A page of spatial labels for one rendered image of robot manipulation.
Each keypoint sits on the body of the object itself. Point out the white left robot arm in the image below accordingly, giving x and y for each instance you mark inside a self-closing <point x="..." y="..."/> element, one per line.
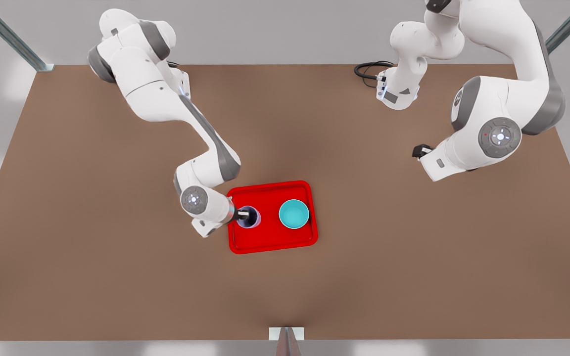
<point x="502" y="94"/>

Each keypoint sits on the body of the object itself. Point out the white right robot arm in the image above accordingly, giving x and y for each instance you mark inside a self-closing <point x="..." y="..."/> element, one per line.
<point x="154" y="94"/>

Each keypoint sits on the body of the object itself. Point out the red rectangular tray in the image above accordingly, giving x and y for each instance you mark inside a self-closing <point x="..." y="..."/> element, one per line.
<point x="272" y="235"/>

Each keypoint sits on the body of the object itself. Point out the teal bowl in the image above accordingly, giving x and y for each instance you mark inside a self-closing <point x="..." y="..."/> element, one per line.
<point x="294" y="214"/>

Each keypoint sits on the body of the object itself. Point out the purple cup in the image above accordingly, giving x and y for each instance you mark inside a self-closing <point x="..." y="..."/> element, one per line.
<point x="251" y="221"/>

